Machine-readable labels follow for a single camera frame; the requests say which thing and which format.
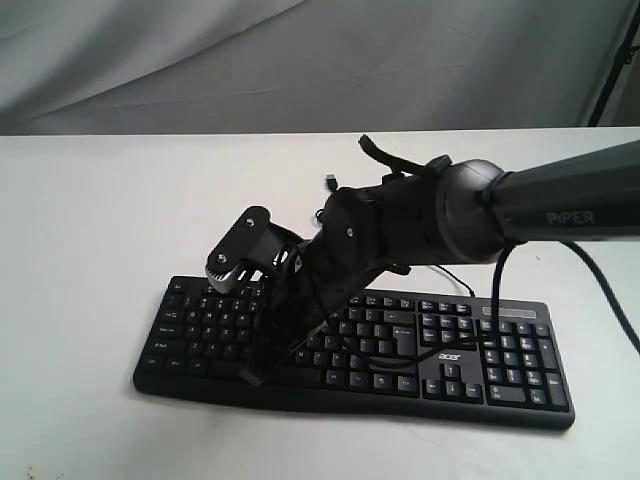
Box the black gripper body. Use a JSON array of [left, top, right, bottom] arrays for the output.
[[259, 239, 395, 350]]

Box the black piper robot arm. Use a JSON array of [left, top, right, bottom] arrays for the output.
[[239, 137, 639, 385]]

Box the black acer keyboard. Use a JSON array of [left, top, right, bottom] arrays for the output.
[[133, 276, 575, 430]]

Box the grey backdrop cloth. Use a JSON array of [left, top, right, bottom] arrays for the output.
[[1, 1, 634, 135]]

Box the black tripod stand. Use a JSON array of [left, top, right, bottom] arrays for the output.
[[586, 1, 639, 127]]

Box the black USB cable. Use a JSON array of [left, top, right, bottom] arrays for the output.
[[313, 172, 476, 299]]

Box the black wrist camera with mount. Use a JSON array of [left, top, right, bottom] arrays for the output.
[[205, 206, 303, 294]]

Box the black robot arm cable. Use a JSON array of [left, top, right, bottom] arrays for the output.
[[357, 134, 640, 374]]

